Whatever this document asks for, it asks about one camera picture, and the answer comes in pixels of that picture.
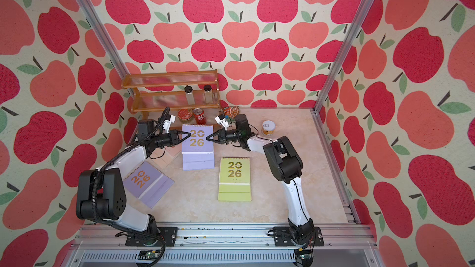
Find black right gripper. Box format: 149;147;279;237
208;129;242;145

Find purple calendar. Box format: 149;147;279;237
124;161;174;208
181;124;215;171

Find green calendar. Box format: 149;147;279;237
218;157;252;202

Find pink calendar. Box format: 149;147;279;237
150;146;181;168

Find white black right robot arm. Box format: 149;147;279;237
206;114;317;247

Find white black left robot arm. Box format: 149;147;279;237
76;107;191;248

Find flat red tin can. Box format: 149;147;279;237
177;108;194;124

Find green orange snack packet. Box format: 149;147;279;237
223;106;240;119

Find red soda can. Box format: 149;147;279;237
193;108;207;125

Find small yellow pull-tab can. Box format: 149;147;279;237
262;120;276;135

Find left glass spice jar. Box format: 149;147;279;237
184;85;195;105

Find glass spice jar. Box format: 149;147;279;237
204;85;214;105
184;85;195;105

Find right glass spice jar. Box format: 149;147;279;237
204;85;214;105

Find wooden three-tier shelf rack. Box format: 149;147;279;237
122;70;221;119

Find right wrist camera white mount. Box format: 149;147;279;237
215;114;230;130

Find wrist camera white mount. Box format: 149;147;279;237
215;114;230;130
162;114;176;133

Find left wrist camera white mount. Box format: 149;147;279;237
162;114;176;133

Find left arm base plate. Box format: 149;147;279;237
125;226;178;248

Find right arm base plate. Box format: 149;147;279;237
267;227;325;248

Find aluminium front rail frame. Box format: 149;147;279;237
59;223;384;267

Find left aluminium corner post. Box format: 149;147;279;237
76;0;128;80

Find aluminium corner post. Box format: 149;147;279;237
312;0;374;116
76;0;128;80

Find right aluminium corner post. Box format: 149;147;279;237
312;0;374;116

